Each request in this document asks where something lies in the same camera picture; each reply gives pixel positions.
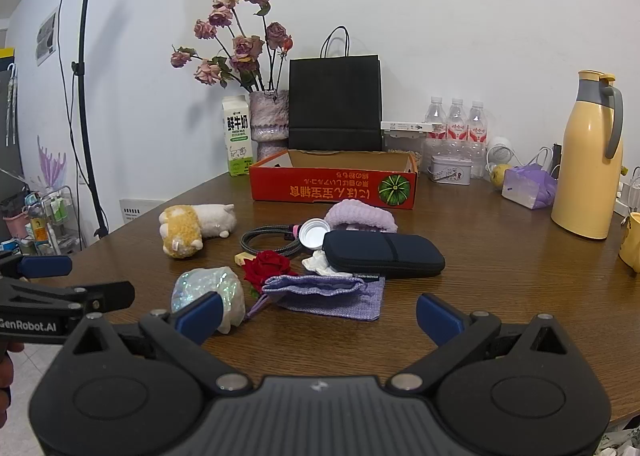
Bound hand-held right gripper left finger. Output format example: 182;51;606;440
62;292;252;394

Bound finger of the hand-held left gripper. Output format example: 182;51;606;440
0;280;136;318
0;255;72;280

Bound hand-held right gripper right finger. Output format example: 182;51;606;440
388;292;577;394

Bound iridescent package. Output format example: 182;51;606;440
170;266;246;335

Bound red artificial rose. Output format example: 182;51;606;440
242;249;293;297

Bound dark blue zip case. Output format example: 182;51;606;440
322;229;446;280

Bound white yellow plush toy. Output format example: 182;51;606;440
158;203;237;260

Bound purple drawstring pouch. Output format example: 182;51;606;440
244;273;387;322

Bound braided cable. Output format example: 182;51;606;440
240;224;306;257

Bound white tissue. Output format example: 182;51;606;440
301;250;354;280

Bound white round lid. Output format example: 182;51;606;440
298;218;332;250

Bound red cardboard box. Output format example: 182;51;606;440
248;148;419;212

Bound person's left hand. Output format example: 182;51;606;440
0;342;25;407

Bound cluttered storage rack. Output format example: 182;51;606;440
0;185;82;258

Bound purple plant ornament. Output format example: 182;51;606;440
35;134;69;187

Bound small printed tin box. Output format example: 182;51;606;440
428;154;474;186

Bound yellow-green apple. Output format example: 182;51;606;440
489;163;514;187

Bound purple plastic bag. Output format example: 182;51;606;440
501;163;559;211

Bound white green milk carton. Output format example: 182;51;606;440
222;95;252;178

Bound clear plastic container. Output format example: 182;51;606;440
384;131;431;175

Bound black studio light on stand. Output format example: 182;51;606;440
36;0;118;240

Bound flat white carton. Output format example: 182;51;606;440
380;120;447;133

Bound clear water bottle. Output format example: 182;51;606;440
446;97;469;160
424;96;448;158
466;100;490;180

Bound yellow thermos jug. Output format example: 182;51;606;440
550;69;625;241

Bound yellow cup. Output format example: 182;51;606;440
618;211;640;280

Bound mottled purple ceramic vase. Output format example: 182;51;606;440
248;89;291;163

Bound floral cloth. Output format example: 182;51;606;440
594;415;640;456

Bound black paper bag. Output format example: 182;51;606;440
288;26;384;153

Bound dried pink rose bouquet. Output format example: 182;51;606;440
170;0;294;93

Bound white charger cable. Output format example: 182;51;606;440
517;142;564;177

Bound wall poster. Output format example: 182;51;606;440
35;10;57;66

